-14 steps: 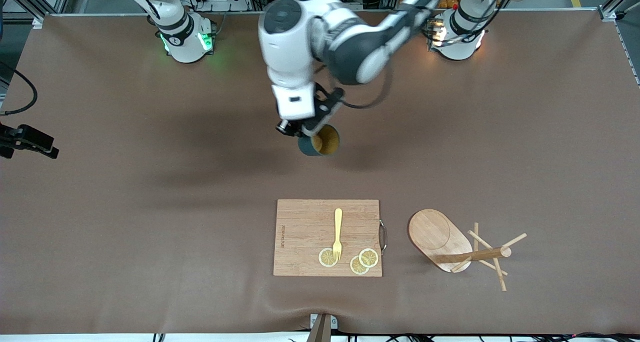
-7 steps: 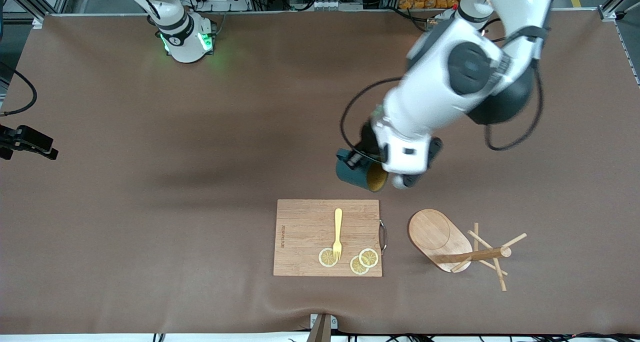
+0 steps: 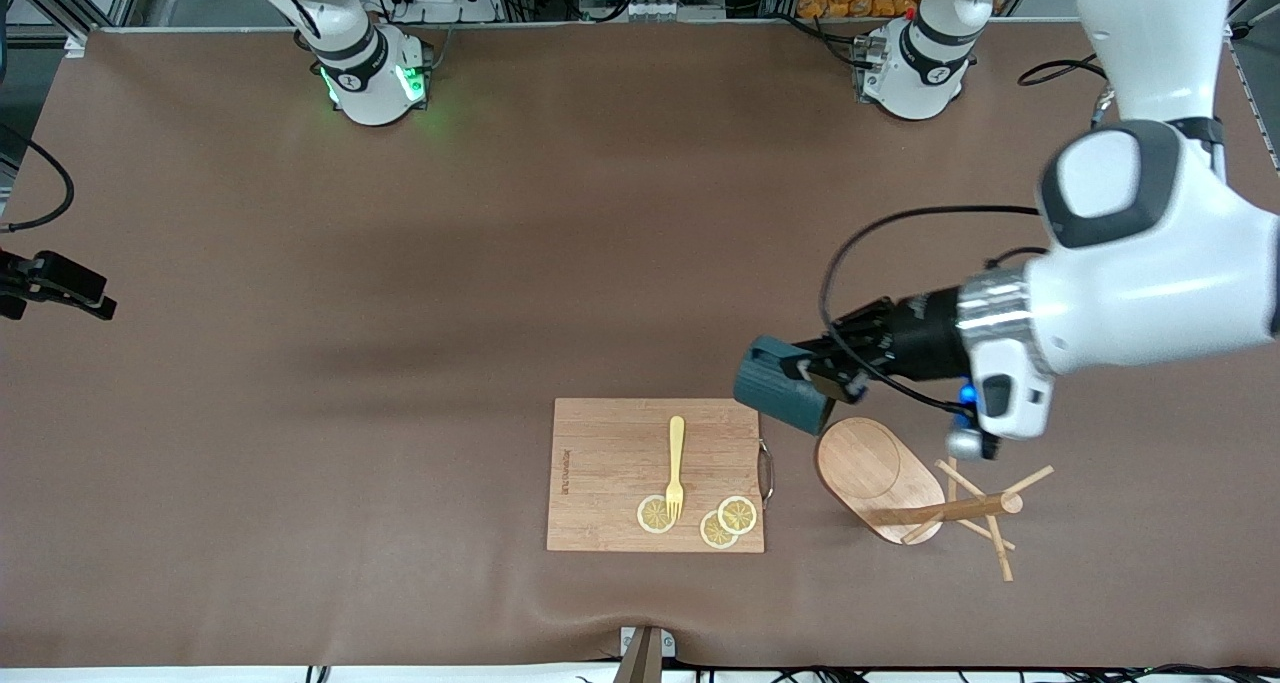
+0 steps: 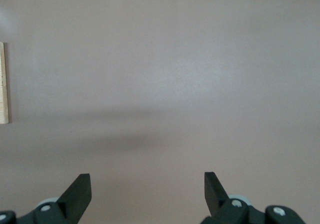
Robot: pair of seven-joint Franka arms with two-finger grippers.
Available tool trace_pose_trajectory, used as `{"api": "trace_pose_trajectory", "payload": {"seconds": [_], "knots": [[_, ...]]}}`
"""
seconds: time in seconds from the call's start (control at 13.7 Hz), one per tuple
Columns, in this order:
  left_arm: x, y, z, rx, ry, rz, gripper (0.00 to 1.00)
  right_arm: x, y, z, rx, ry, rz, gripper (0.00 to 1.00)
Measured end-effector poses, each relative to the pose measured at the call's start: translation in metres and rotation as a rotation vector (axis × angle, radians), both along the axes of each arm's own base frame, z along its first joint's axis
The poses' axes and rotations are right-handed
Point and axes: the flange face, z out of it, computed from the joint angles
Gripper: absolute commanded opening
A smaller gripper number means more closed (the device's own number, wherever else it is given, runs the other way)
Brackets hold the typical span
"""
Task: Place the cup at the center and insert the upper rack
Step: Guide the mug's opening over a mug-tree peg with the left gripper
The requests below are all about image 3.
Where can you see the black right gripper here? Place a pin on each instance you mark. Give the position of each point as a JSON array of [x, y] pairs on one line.
[[55, 280]]

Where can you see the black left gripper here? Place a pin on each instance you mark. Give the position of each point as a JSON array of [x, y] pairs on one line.
[[918, 340]]

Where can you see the teal mug with yellow inside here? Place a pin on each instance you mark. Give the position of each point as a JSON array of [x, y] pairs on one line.
[[775, 388]]

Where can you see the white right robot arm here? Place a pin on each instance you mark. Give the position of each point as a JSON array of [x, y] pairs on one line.
[[370, 83]]

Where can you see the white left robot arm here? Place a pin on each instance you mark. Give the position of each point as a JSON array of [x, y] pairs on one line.
[[1150, 283]]

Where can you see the wooden mug tree rack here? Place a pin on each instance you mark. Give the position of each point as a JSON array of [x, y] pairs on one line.
[[870, 473]]

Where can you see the yellow plastic fork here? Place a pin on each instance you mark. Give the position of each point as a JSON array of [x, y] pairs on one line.
[[677, 443]]

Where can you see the lemon slice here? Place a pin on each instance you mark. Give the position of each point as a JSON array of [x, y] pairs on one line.
[[738, 515], [650, 516], [714, 534]]

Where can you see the bamboo cutting board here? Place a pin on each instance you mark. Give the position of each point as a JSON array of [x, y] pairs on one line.
[[610, 463]]

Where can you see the brown table cover mat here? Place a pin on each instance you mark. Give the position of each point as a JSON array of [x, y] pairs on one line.
[[500, 213]]

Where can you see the metal table edge bracket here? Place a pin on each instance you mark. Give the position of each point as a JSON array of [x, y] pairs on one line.
[[643, 663]]

